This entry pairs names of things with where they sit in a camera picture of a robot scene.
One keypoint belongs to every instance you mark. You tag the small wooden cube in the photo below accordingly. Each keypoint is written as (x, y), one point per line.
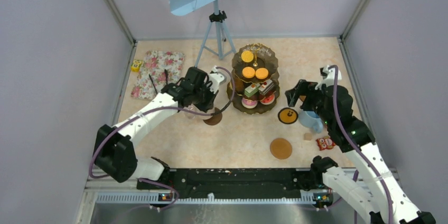
(307, 136)

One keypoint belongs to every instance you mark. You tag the yellow round biscuit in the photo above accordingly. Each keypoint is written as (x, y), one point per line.
(261, 73)
(247, 56)
(248, 72)

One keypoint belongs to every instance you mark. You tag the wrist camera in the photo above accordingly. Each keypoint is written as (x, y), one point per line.
(217, 78)
(330, 74)

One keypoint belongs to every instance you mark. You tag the green layered cake slice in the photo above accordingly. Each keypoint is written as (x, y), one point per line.
(251, 91)

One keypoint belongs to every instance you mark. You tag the orange sprinkled donut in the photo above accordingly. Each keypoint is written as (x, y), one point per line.
(268, 100)

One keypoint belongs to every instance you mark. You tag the round golden bun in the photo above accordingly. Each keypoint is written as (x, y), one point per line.
(239, 85)

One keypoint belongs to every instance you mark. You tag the black orange round coaster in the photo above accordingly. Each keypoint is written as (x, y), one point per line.
(287, 116)

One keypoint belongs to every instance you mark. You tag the three-tier glass cake stand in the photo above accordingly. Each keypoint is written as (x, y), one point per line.
(264, 58)

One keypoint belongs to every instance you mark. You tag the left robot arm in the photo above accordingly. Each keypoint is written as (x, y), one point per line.
(115, 145)

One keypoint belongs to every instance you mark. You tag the light blue mug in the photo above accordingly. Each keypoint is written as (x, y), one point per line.
(310, 119)

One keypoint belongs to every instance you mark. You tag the dark brown round coaster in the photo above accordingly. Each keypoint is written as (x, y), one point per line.
(212, 120)

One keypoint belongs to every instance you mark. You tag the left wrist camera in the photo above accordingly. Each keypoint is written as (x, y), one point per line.
(217, 78)

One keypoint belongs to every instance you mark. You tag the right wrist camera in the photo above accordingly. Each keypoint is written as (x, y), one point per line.
(330, 74)

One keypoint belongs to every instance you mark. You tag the floral serving tray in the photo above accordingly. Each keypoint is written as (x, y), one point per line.
(155, 62)

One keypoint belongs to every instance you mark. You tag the brown white layered cake slice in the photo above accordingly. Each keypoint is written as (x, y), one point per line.
(266, 87)

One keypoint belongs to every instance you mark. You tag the pink frosted donut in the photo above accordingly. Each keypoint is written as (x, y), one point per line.
(249, 104)

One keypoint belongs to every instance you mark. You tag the light brown round coaster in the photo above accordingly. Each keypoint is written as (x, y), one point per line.
(281, 148)

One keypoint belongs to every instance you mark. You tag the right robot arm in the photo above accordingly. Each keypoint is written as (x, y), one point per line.
(384, 201)

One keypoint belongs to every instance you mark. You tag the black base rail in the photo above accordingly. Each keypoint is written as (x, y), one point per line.
(219, 186)

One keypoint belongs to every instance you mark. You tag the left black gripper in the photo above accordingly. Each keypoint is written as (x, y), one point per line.
(206, 106)

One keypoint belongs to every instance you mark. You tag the yellow dice block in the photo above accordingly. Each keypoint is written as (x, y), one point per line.
(136, 65)

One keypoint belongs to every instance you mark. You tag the red snack packet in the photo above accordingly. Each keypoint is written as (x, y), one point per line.
(325, 143)

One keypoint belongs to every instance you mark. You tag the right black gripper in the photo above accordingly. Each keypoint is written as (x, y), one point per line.
(293, 95)

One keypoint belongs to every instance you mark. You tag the black metal tongs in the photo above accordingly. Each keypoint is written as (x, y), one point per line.
(166, 77)

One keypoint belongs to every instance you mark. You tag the blue tripod stand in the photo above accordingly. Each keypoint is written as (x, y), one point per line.
(225, 44)

